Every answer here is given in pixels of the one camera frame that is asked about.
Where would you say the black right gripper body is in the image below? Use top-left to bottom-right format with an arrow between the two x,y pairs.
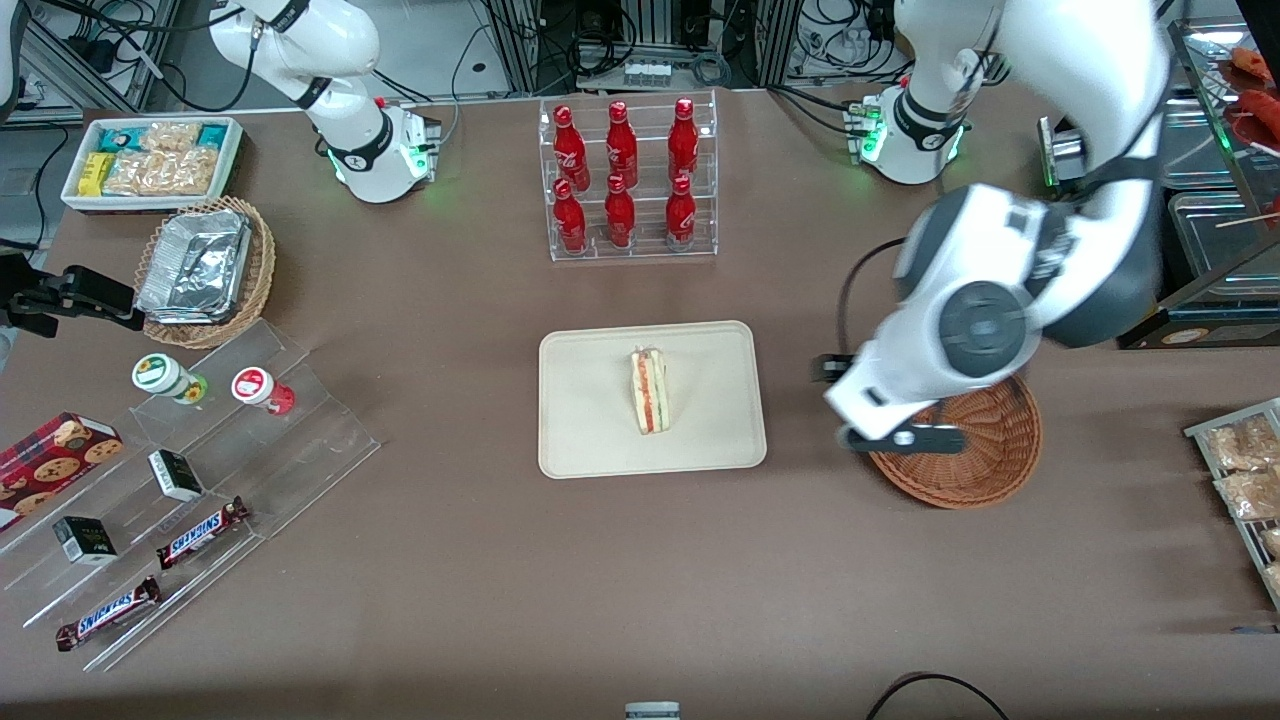
0,285 -> 63,338

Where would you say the triangular sandwich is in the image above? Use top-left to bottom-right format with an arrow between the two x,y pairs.
629,346 -> 672,436

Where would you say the brown round wicker basket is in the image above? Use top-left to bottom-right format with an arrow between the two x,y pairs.
868,372 -> 1043,510

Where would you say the light tan wicker basket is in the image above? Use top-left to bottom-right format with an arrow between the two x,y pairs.
135,196 -> 276,350

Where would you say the beige plastic tray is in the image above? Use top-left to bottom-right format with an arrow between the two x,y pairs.
538,320 -> 768,480

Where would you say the green lid cup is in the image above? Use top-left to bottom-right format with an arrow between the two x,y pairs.
132,354 -> 209,405

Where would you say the aluminium foil container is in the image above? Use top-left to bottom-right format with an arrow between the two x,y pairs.
137,210 -> 251,324

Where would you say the clear cracker bag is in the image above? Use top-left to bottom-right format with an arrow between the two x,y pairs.
140,121 -> 201,154
150,146 -> 221,196
103,150 -> 161,196

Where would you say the red lid cup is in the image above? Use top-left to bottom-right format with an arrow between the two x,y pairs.
231,367 -> 296,416

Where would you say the red cookie box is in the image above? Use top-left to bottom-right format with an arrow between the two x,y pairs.
0,412 -> 125,531

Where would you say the small black carton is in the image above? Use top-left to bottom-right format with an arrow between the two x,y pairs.
53,516 -> 118,566
148,449 -> 205,502

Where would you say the white rectangular snack bin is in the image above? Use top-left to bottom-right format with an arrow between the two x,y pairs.
61,117 -> 244,214

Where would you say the clear acrylic stepped display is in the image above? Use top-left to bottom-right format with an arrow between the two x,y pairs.
0,318 -> 382,673

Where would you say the red cola bottle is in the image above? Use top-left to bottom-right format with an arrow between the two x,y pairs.
604,174 -> 637,250
553,105 -> 591,193
606,100 -> 639,189
665,175 -> 697,251
552,178 -> 588,254
668,97 -> 700,184

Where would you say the clear acrylic bottle rack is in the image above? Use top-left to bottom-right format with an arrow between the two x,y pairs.
539,90 -> 719,263

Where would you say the snickers chocolate bar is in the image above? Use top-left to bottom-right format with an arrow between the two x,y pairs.
156,497 -> 249,570
55,576 -> 161,652

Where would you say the black food warmer machine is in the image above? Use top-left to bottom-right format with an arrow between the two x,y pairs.
1040,15 -> 1280,349

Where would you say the steel warmer pan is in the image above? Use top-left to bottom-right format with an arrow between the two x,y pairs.
1160,100 -> 1237,189
1168,190 -> 1280,293

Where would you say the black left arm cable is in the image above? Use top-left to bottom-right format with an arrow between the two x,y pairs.
838,238 -> 906,357

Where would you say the black table cable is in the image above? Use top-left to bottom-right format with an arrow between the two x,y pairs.
865,672 -> 1011,720

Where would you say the grey wire rack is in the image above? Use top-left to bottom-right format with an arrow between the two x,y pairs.
1184,398 -> 1280,613

